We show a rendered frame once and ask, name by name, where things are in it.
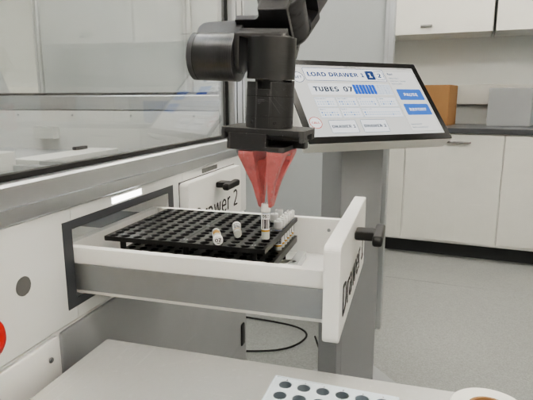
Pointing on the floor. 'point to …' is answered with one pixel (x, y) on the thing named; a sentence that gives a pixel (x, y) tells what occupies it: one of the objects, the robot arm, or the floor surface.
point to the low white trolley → (193, 377)
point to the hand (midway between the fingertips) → (266, 200)
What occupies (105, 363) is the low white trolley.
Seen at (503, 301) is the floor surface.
